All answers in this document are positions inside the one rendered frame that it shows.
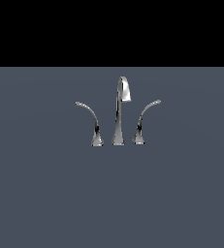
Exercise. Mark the chrome faucet spout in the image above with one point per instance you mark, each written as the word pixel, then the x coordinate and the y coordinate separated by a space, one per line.
pixel 119 129

